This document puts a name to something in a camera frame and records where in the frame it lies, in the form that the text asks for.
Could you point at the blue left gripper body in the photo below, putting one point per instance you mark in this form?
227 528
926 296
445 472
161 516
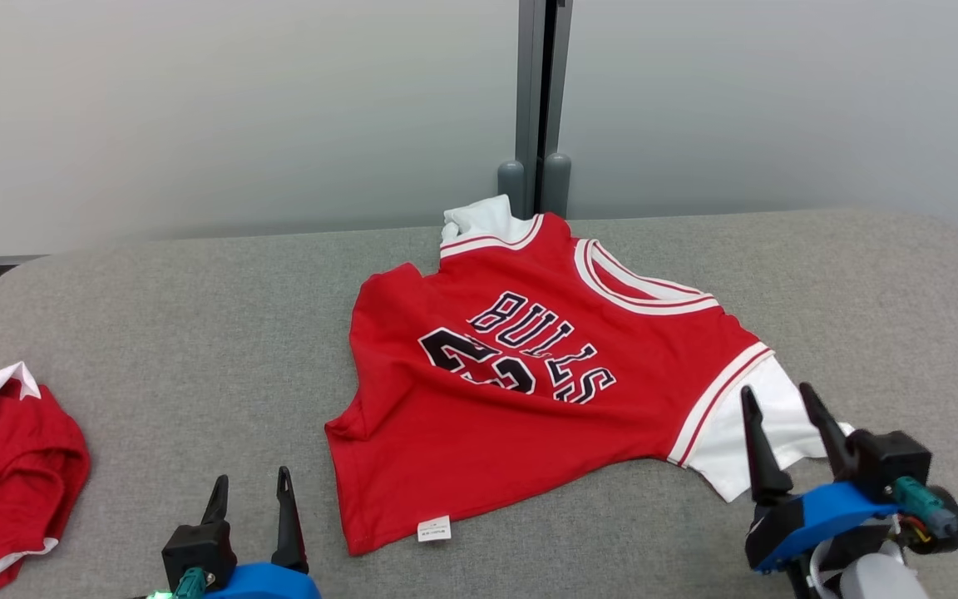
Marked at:
267 584

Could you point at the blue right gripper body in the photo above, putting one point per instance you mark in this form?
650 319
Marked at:
820 520

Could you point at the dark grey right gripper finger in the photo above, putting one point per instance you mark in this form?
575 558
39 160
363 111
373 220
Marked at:
762 466
828 437

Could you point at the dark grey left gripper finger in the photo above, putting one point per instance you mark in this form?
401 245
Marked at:
215 503
288 532

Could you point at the red white-trimmed shorts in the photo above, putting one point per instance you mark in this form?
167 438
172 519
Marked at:
5 482

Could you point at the red Bulls jersey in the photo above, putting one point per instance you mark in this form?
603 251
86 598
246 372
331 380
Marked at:
487 441

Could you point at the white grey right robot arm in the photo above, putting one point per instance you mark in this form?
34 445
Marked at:
878 580

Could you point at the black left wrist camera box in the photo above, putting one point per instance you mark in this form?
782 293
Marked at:
196 553

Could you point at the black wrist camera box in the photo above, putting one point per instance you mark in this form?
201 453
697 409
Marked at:
196 553
891 462

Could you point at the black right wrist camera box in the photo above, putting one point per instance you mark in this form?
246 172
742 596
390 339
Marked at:
891 462

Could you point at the teal left camera connector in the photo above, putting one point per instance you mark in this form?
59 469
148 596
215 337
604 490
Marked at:
190 584

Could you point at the teal camera connector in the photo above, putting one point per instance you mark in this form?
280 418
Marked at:
924 503
190 584

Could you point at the teal right camera connector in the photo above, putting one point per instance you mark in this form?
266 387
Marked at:
924 503

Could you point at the grey post foot cap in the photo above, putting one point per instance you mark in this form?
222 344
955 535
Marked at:
556 185
511 190

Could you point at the grey partition post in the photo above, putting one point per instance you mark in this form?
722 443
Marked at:
541 83

